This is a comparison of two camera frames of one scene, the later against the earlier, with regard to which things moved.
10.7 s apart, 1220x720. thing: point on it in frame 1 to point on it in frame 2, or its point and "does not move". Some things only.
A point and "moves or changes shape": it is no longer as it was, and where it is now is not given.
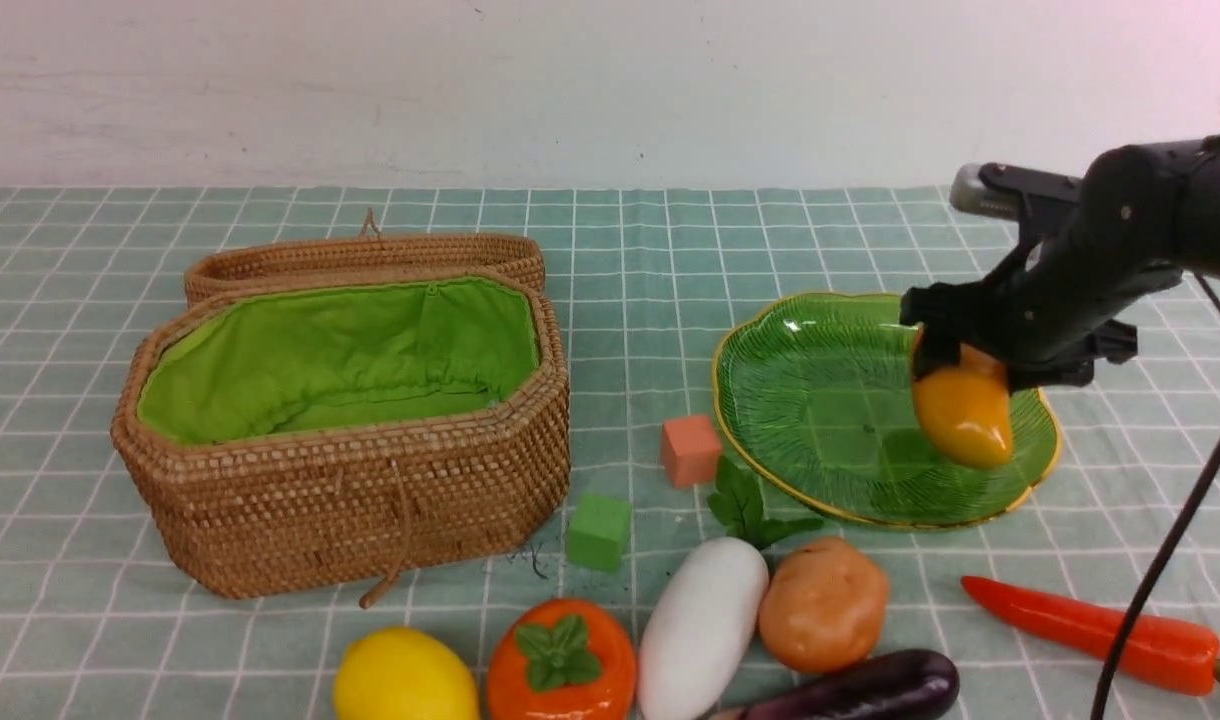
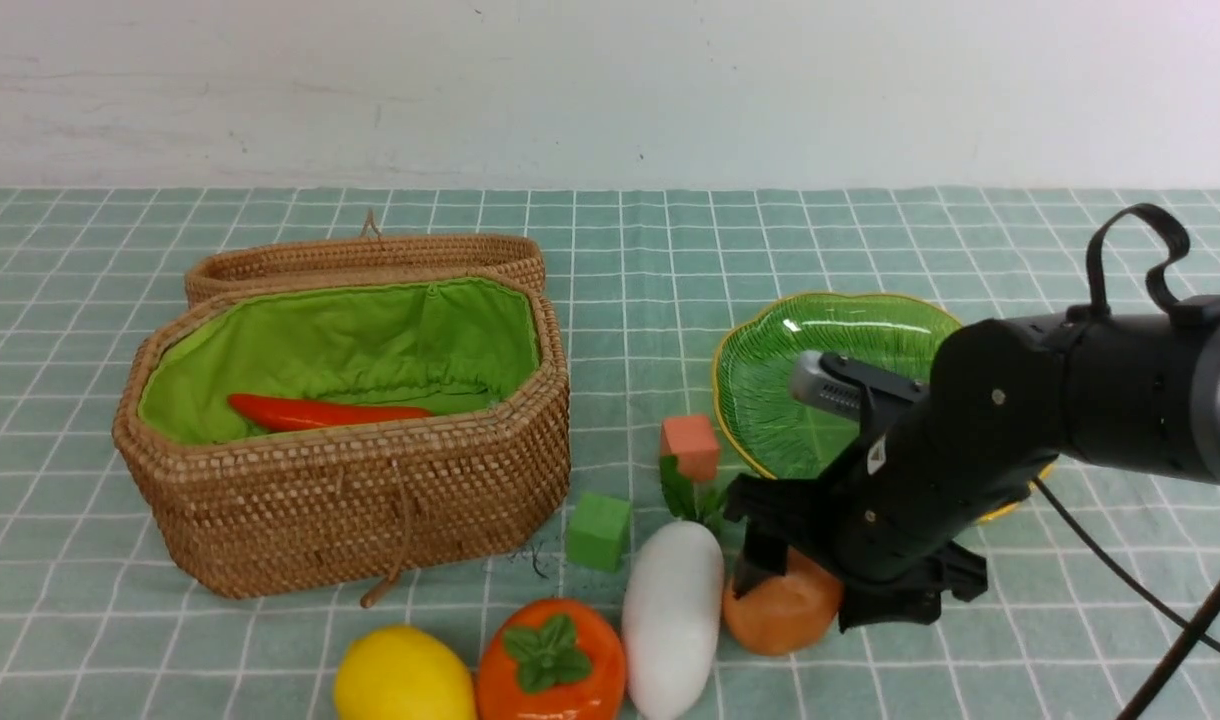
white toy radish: (705, 631) moves or changes shape
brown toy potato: (822, 606) moves or changes shape
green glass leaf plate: (813, 401) does not move
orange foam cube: (690, 446) does not move
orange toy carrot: (1158, 654) to (262, 412)
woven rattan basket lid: (226, 264) does not move
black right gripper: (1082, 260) to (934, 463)
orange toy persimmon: (562, 659) does not move
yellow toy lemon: (403, 673) does not move
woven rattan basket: (336, 433) does not move
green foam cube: (598, 527) does not move
